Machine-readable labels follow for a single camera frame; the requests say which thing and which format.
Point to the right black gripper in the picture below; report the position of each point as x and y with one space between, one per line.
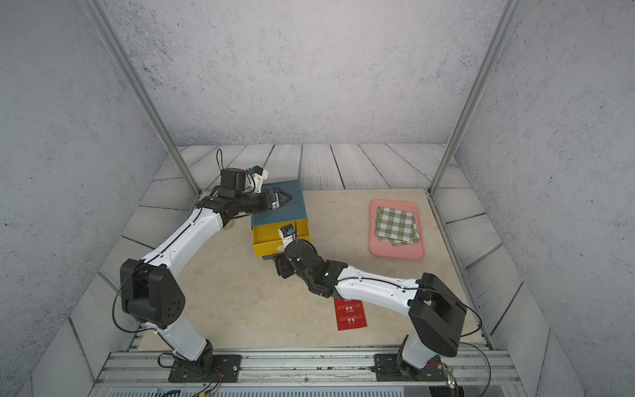
281 261

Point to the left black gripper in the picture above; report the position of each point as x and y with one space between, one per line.
267 205

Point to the yellow top drawer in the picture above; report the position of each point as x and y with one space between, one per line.
266 239

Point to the red postcards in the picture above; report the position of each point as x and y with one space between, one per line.
350 314

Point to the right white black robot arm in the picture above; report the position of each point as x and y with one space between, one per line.
437 314

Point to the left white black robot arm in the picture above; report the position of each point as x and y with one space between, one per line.
149 289

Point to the teal drawer cabinet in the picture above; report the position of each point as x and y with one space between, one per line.
293 211

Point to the green translucent plastic cup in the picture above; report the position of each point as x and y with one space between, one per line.
228 226

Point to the pink plastic tray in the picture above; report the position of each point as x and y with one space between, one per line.
379 248

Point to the green checkered cloth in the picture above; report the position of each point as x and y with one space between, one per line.
396 227

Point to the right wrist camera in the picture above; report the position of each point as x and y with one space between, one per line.
288 234

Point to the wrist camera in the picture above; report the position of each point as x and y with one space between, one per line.
288 234
257 177

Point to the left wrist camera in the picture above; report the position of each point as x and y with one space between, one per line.
257 177

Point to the aluminium front rail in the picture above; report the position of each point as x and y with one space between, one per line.
336 371

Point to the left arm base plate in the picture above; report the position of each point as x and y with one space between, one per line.
214 368

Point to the left aluminium frame post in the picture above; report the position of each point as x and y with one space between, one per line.
115 48

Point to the aluminium frame post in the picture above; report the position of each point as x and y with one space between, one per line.
115 48
505 24

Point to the right aluminium frame post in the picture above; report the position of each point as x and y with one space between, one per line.
505 24

